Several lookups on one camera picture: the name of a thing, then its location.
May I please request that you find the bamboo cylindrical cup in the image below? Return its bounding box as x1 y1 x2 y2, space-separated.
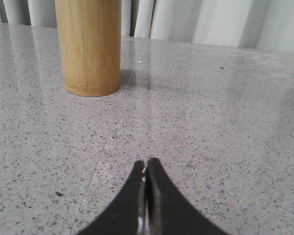
55 0 122 97

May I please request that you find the white pleated curtain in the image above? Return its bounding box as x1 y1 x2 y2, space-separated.
0 0 294 52

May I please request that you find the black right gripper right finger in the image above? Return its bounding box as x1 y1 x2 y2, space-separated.
147 158 227 235

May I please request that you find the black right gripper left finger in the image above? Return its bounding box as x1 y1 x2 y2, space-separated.
79 161 146 235

